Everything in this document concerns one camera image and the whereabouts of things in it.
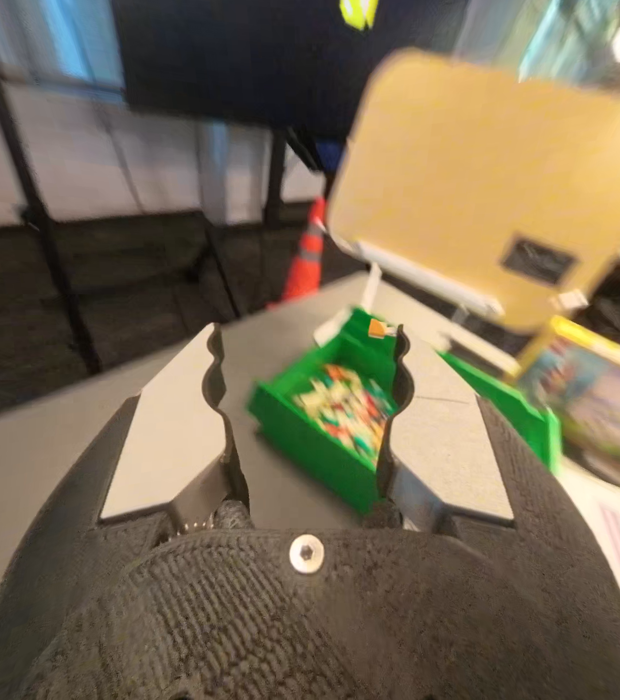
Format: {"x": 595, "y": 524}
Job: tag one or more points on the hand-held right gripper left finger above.
{"x": 167, "y": 437}

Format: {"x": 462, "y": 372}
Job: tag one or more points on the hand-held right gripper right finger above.
{"x": 446, "y": 448}

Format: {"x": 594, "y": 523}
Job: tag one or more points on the pile of lego pieces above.
{"x": 342, "y": 404}

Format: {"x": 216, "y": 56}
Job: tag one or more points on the green plastic bin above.
{"x": 310, "y": 443}

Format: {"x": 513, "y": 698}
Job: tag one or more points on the orange lego piece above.
{"x": 378, "y": 328}

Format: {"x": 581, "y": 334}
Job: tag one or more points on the yellow lego box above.
{"x": 588, "y": 404}

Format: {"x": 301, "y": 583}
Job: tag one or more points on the white instruction booklet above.
{"x": 616, "y": 536}

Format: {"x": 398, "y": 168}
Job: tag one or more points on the orange traffic cone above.
{"x": 304, "y": 257}

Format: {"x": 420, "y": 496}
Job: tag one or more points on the black light stand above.
{"x": 14, "y": 164}

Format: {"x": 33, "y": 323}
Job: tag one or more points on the dark display screen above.
{"x": 244, "y": 54}

